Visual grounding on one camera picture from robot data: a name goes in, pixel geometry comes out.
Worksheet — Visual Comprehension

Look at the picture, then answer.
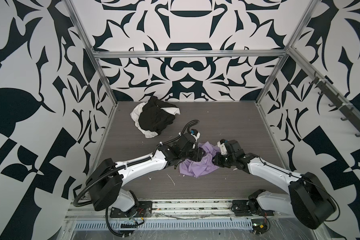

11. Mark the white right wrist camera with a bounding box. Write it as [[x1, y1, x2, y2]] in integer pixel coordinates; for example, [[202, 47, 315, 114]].
[[218, 141, 228, 156]]

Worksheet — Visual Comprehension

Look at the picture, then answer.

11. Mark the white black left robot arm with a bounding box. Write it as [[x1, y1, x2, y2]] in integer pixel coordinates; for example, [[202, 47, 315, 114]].
[[86, 129, 205, 212]]

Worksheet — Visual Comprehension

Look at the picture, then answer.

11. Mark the white slotted cable duct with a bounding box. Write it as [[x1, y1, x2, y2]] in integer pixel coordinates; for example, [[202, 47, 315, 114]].
[[73, 218, 254, 231]]

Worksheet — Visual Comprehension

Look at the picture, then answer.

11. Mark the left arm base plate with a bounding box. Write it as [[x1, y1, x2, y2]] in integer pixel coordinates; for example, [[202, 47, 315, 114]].
[[110, 201, 153, 218]]

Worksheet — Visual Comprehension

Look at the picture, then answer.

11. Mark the white cloth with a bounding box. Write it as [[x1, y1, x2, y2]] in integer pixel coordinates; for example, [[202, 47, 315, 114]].
[[129, 101, 181, 139]]

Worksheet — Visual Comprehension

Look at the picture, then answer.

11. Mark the black cloth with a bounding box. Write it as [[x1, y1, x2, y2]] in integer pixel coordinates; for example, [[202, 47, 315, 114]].
[[138, 96, 181, 135]]

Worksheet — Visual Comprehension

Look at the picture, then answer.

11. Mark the aluminium frame rail structure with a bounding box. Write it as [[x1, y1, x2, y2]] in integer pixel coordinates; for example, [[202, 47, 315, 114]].
[[67, 1, 360, 236]]

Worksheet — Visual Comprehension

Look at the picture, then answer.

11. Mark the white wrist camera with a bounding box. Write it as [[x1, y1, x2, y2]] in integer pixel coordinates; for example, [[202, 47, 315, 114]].
[[218, 141, 228, 156], [189, 129, 201, 142]]

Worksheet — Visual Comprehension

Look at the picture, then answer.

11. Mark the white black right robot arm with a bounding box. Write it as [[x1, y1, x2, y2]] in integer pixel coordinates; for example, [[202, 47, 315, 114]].
[[213, 140, 338, 230]]

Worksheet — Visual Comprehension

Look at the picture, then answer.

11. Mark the black wall hook rack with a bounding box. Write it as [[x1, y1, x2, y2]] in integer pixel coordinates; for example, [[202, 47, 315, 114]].
[[309, 73, 360, 138]]

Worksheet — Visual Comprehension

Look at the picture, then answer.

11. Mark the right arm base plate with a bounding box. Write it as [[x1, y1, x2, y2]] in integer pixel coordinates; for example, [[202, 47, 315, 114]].
[[231, 199, 274, 217]]

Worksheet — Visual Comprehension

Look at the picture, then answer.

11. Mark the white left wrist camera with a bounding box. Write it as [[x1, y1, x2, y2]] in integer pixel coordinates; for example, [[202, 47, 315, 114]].
[[189, 129, 201, 142]]

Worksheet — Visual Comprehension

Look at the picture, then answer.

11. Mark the black corrugated cable conduit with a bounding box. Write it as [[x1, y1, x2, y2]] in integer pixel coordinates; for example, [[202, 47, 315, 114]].
[[72, 119, 200, 238]]

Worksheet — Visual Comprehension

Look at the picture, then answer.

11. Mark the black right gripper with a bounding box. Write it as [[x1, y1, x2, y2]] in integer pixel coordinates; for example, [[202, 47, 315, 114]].
[[209, 151, 237, 168]]

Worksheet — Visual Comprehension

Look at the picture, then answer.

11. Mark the lilac purple cloth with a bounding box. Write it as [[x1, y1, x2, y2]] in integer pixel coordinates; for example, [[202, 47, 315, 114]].
[[179, 142, 221, 178]]

